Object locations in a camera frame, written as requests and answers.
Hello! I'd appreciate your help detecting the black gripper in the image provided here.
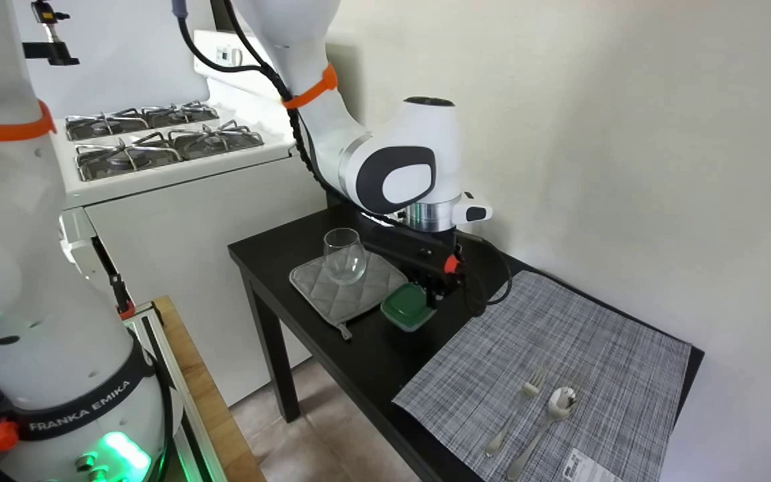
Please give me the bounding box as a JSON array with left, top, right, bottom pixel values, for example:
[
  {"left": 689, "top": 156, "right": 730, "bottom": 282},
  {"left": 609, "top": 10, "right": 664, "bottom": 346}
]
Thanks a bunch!
[{"left": 409, "top": 232, "right": 475, "bottom": 314}]

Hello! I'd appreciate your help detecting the green sponge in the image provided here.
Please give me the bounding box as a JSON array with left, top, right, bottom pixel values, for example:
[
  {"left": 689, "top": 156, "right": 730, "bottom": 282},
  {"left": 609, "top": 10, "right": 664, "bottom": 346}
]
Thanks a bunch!
[{"left": 378, "top": 282, "right": 440, "bottom": 333}]

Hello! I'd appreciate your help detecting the clear plastic container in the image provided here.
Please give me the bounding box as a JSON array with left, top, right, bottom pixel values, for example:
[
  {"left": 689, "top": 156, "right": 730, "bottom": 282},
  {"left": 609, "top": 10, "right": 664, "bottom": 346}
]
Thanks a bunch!
[{"left": 381, "top": 304, "right": 441, "bottom": 338}]

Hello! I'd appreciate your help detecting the grey quilted pot holder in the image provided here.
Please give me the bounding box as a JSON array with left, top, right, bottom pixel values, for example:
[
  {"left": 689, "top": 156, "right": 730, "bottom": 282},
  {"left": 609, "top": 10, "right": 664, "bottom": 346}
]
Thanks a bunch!
[{"left": 286, "top": 245, "right": 413, "bottom": 343}]

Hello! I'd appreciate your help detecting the clear glass bowl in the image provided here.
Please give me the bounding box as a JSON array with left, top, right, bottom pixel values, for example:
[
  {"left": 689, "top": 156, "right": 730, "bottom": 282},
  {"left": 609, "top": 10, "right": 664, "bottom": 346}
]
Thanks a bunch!
[{"left": 321, "top": 225, "right": 373, "bottom": 288}]

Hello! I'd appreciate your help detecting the black table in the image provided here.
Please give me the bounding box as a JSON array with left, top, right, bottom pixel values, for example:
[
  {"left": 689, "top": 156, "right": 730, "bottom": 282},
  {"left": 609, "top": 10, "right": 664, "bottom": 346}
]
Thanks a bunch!
[{"left": 225, "top": 200, "right": 708, "bottom": 482}]

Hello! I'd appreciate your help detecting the white plastic fork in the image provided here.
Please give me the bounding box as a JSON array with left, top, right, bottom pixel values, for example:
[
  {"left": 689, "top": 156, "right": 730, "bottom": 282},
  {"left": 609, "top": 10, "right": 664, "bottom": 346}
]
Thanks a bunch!
[{"left": 482, "top": 377, "right": 547, "bottom": 461}]

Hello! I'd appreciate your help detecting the grey woven placemat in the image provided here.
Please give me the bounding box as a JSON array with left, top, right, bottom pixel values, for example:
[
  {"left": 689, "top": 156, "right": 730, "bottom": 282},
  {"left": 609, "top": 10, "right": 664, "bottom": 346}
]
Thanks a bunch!
[{"left": 391, "top": 267, "right": 696, "bottom": 482}]

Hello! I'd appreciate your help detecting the white plastic spoon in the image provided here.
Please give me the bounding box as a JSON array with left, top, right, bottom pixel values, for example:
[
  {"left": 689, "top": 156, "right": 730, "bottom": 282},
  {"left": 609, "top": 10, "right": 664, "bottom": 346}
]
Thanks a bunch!
[{"left": 502, "top": 383, "right": 583, "bottom": 482}]

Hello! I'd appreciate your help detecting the wooden base board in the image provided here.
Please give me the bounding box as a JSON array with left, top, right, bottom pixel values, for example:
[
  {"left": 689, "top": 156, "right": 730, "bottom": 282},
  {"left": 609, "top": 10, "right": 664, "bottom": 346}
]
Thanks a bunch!
[{"left": 151, "top": 298, "right": 267, "bottom": 482}]

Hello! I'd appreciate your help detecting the white stove top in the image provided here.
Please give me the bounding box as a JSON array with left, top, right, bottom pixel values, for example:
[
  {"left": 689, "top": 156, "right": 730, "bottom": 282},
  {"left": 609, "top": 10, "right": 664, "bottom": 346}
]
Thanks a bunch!
[{"left": 9, "top": 0, "right": 338, "bottom": 410}]

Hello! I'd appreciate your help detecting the black tray of metal parts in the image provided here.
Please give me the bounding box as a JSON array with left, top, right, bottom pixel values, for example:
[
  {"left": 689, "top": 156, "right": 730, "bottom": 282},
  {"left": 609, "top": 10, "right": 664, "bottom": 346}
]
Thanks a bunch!
[
  {"left": 72, "top": 117, "right": 267, "bottom": 185},
  {"left": 61, "top": 98, "right": 223, "bottom": 145}
]

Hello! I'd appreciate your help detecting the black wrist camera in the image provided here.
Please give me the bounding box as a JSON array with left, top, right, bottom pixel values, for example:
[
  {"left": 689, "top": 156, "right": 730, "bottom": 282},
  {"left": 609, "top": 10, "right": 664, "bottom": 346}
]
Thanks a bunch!
[{"left": 358, "top": 212, "right": 467, "bottom": 276}]

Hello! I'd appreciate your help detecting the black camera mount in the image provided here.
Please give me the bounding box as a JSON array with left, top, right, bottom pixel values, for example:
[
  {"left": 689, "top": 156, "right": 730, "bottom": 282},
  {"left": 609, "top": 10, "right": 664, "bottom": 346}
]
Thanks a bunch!
[{"left": 18, "top": 0, "right": 84, "bottom": 66}]

